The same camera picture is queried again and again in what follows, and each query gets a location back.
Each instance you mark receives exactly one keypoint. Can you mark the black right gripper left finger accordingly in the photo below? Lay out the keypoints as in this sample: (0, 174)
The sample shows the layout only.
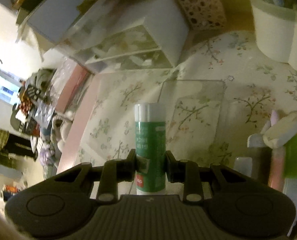
(114, 172)

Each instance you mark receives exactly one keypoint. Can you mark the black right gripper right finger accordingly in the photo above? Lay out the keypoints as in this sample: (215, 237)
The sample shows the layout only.
(187, 173)

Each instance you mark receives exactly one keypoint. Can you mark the green white glue stick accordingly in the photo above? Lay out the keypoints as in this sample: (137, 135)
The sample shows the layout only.
(150, 144)

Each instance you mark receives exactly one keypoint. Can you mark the clear plastic drawer tray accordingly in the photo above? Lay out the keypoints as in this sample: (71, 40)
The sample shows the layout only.
(193, 112)

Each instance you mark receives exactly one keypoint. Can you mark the pink highlighter pen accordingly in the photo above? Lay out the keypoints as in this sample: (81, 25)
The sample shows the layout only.
(276, 176)

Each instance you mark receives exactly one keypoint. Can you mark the green cap highlighter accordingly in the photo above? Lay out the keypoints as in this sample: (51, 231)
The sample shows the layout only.
(290, 171)

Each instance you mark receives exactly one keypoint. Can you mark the grey blue pen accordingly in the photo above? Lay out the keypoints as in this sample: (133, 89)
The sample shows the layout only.
(243, 165)

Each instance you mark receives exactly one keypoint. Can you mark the floral tablecloth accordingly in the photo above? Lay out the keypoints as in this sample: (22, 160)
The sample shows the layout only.
(104, 126)

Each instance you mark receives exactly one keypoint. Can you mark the pink book stack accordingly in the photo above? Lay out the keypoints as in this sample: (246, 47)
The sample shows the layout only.
(66, 81)

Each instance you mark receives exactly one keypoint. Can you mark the white desktop drawer organizer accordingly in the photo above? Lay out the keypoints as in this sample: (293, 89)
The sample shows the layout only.
(127, 34)

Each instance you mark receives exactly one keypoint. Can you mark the white storage box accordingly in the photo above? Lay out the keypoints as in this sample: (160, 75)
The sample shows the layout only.
(52, 18)

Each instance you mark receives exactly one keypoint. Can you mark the pink perforated pen cup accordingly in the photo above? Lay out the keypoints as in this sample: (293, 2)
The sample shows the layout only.
(203, 14)

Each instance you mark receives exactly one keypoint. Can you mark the white flower-shaped pen holder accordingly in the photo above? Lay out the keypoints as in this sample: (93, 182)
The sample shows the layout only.
(275, 24)

